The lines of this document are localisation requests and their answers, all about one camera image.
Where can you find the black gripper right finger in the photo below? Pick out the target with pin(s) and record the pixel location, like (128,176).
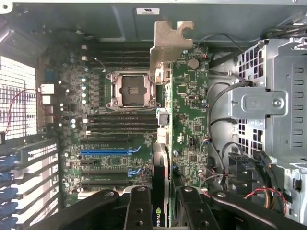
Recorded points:
(196,215)

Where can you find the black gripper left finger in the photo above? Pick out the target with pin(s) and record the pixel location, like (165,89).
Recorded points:
(139,215)

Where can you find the blue expansion slot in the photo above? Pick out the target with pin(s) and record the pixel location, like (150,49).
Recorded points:
(105,151)

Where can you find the green motherboard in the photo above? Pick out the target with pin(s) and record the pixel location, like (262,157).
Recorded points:
(192,119)

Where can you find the CPU socket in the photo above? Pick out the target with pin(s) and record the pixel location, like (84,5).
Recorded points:
(130,89)

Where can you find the metal disk bay cage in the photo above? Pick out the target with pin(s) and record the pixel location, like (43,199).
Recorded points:
(275,100)

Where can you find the coin cell battery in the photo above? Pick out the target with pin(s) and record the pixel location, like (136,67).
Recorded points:
(193,64)

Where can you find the black open PC case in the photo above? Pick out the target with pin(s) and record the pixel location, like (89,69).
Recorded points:
(72,21)

